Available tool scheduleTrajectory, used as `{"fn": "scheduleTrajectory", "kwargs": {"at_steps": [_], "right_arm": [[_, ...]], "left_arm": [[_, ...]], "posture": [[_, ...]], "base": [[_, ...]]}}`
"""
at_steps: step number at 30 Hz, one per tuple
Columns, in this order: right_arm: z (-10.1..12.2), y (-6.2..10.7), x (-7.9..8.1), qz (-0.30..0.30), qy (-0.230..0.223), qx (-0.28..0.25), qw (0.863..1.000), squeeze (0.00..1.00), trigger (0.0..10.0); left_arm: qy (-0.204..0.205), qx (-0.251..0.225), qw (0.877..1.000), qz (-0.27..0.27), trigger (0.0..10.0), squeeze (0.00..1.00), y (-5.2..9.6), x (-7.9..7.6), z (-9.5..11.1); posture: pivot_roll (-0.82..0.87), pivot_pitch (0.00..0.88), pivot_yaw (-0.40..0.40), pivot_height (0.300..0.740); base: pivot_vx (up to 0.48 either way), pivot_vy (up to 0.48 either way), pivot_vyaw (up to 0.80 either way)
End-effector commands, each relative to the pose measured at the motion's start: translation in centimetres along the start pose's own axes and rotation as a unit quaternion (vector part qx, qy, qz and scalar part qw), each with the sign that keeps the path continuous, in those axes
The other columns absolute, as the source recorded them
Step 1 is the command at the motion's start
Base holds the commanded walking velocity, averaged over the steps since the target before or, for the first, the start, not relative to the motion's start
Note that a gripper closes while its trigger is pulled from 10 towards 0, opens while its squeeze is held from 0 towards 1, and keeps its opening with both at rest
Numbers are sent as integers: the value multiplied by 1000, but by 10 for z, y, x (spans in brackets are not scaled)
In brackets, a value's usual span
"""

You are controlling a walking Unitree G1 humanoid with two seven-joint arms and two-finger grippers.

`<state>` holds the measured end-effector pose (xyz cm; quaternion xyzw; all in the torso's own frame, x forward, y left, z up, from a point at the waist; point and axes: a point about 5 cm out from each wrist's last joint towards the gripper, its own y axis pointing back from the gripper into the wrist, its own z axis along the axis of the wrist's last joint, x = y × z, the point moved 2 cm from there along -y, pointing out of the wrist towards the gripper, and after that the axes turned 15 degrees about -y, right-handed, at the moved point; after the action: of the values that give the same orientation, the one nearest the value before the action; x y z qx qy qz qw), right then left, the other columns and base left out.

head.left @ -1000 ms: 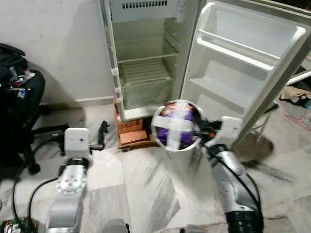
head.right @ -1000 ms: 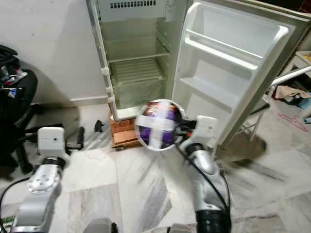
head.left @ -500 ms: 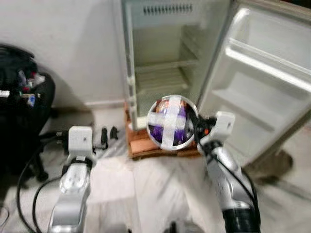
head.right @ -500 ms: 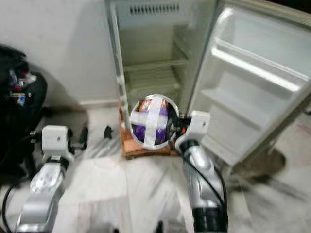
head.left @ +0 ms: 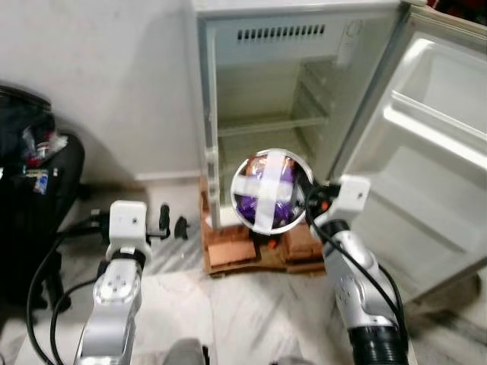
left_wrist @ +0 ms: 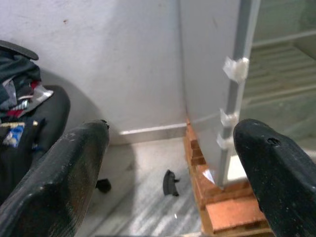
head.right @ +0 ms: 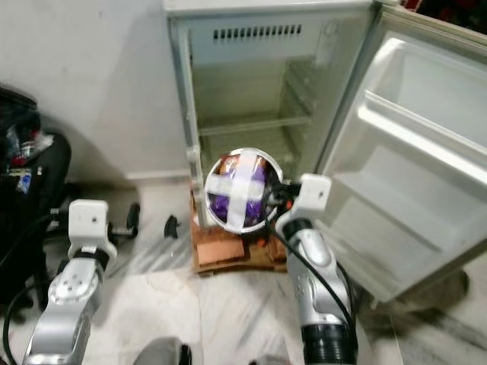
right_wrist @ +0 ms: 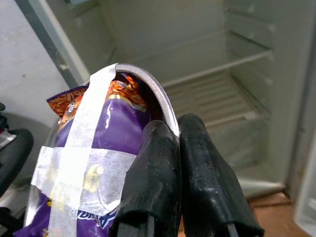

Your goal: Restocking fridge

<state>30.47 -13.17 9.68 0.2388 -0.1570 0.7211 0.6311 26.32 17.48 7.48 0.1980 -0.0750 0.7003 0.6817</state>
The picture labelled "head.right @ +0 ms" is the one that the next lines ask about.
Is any blue white tag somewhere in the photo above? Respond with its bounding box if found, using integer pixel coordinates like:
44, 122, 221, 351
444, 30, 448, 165
15, 171, 35, 195

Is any white small fridge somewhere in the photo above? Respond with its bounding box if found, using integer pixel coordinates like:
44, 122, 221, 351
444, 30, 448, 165
164, 0, 381, 229

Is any grey left robot leg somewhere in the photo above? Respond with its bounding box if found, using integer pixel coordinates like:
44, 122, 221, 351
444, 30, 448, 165
133, 338, 191, 365

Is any fridge shelf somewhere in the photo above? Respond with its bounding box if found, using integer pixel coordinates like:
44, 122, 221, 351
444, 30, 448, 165
194, 114, 313, 139

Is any round clear taped container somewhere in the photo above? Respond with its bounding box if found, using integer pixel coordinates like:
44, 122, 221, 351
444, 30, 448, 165
203, 147, 282, 234

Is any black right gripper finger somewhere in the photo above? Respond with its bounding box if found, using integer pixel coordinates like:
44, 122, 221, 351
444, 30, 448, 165
266, 166, 281, 223

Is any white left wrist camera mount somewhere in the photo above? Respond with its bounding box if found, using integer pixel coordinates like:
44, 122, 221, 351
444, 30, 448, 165
68, 199, 119, 259

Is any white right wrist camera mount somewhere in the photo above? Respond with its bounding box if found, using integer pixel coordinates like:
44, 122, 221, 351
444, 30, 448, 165
293, 173, 333, 225

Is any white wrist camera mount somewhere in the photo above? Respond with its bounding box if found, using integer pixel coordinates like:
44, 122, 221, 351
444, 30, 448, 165
68, 199, 119, 259
293, 173, 333, 225

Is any clear plastic snack bag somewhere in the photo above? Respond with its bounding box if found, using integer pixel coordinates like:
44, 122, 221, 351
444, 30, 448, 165
6, 125, 56, 164

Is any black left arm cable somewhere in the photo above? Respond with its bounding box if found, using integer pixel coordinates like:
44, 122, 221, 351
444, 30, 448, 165
2, 280, 62, 365
0, 209, 73, 267

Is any brown base board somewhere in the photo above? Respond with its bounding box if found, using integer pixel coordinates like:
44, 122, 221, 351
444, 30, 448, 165
193, 259, 279, 275

